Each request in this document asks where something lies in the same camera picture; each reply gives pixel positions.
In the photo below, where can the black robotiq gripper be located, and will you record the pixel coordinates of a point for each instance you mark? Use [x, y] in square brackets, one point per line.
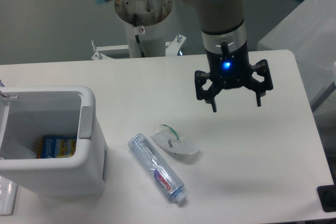
[228, 65]

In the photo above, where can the clear plastic wrapper with green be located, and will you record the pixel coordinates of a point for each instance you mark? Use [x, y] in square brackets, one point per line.
[171, 141]

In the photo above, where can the clear plastic water bottle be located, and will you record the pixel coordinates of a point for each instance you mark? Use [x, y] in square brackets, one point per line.
[151, 160]

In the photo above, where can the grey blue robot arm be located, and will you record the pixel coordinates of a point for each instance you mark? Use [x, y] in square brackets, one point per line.
[224, 38]

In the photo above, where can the white plastic trash can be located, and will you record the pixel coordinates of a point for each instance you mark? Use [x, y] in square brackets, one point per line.
[28, 114]

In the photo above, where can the white covered side table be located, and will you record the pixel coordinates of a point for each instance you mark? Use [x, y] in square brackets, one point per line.
[309, 33]

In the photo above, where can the black device at table edge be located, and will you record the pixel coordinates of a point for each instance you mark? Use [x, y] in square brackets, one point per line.
[327, 197]

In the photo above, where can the blue yellow snack packet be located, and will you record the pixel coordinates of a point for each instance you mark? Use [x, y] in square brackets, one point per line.
[56, 146]

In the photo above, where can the white pedestal base bracket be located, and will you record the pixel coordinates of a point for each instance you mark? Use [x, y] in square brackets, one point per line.
[172, 48]

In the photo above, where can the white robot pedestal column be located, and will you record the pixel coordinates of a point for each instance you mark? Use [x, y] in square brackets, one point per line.
[144, 23]

